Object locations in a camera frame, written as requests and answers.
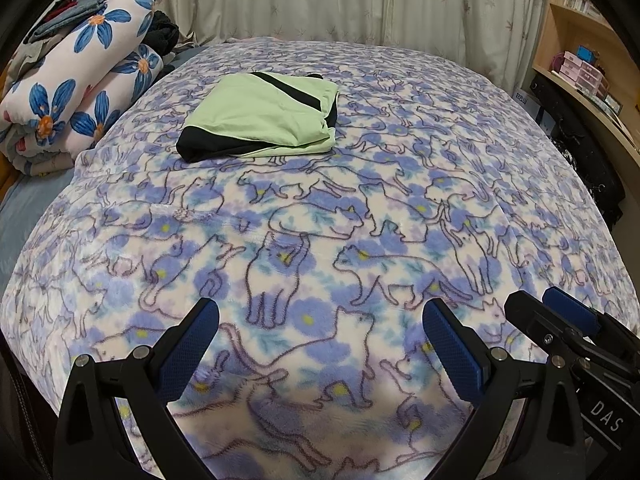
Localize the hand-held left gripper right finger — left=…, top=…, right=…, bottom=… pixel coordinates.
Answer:
left=422, top=297, right=586, bottom=480

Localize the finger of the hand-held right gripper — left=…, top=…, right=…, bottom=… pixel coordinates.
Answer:
left=504, top=291, right=576, bottom=356
left=542, top=287, right=621, bottom=341

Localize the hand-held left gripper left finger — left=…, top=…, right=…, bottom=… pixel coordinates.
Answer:
left=52, top=297, right=221, bottom=480

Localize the green and black hoodie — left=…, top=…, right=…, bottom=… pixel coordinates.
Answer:
left=176, top=72, right=340, bottom=163

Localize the dark clothes heap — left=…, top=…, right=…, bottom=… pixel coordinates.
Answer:
left=147, top=10, right=181, bottom=58

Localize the pile of grey clothes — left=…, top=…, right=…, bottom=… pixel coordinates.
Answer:
left=27, top=0, right=108, bottom=43

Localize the black bag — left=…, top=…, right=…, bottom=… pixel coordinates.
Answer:
left=530, top=72, right=623, bottom=231

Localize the cat print fleece blanket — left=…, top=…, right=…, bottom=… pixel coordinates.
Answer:
left=0, top=36, right=640, bottom=480

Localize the white cardboard box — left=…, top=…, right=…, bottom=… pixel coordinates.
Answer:
left=512, top=89, right=543, bottom=116

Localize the grey blue bed sheet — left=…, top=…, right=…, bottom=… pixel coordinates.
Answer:
left=0, top=45, right=211, bottom=306

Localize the pink drawer box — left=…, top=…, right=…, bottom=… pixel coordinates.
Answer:
left=575, top=62, right=608, bottom=96
left=552, top=52, right=583, bottom=78

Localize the light wooden shelf unit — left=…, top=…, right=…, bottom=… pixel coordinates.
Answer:
left=532, top=0, right=640, bottom=156

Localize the folded blue flower blanket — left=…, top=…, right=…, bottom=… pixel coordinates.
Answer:
left=0, top=0, right=166, bottom=176

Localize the cream leaf print curtain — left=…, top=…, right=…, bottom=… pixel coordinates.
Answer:
left=85, top=0, right=551, bottom=96

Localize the black cable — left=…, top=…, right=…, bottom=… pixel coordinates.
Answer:
left=0, top=355, right=61, bottom=480

